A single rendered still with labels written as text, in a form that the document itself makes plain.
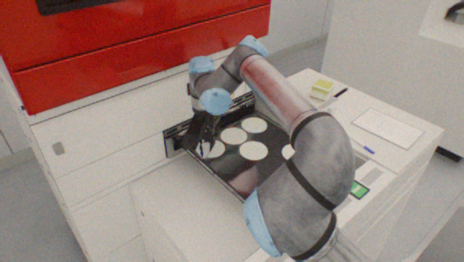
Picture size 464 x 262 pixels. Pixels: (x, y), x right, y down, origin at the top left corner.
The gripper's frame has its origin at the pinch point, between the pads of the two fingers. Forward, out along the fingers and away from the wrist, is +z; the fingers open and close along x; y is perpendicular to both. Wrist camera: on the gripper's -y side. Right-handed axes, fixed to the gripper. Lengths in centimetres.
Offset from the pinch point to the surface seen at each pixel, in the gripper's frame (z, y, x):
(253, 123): 1.5, 26.9, -9.6
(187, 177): 9.5, -2.6, 5.2
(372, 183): -4, 5, -54
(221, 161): 1.6, 2.1, -6.2
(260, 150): 1.5, 12.7, -16.9
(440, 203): 91, 108, -116
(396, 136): -5, 31, -60
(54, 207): 91, 8, 113
